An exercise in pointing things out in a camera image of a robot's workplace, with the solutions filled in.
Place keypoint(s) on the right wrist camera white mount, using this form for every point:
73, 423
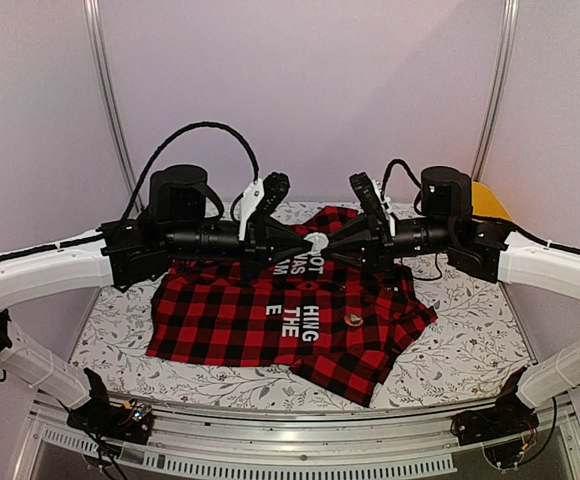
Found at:
373, 203

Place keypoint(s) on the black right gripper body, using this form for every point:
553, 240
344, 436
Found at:
383, 245

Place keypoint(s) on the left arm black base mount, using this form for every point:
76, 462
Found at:
131, 422

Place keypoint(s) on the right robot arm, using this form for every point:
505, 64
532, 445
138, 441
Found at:
484, 247

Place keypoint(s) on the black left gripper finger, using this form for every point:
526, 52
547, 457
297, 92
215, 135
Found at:
280, 233
279, 253

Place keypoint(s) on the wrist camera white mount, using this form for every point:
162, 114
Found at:
373, 203
261, 197

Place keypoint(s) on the floral patterned table mat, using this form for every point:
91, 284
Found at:
466, 355

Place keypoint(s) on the yellow plastic basket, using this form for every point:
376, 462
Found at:
486, 205

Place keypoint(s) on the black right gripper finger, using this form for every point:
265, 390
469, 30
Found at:
355, 230
355, 258

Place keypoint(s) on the aluminium front rail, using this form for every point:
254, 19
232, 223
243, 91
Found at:
203, 442

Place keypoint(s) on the left aluminium frame post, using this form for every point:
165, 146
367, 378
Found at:
96, 36

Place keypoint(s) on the red black plaid shirt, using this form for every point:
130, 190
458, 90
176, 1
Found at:
204, 313

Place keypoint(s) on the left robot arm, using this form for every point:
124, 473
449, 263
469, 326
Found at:
183, 220

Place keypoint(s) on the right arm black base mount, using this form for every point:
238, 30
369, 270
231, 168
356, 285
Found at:
508, 416

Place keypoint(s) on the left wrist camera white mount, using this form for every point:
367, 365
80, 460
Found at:
261, 197

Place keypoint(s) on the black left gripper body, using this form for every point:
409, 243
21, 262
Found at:
256, 249

